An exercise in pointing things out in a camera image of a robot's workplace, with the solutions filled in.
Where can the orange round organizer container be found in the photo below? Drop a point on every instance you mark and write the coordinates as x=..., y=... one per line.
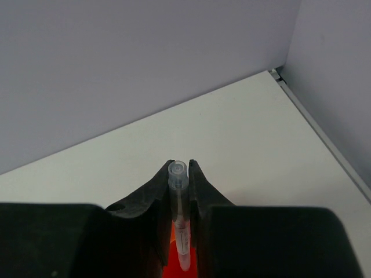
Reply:
x=173, y=269

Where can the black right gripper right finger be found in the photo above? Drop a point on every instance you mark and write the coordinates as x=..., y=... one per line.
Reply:
x=265, y=241

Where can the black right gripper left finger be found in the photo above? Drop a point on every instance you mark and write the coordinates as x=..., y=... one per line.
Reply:
x=129, y=238

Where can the clear purple pen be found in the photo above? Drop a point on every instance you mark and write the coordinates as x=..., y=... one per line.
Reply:
x=178, y=184

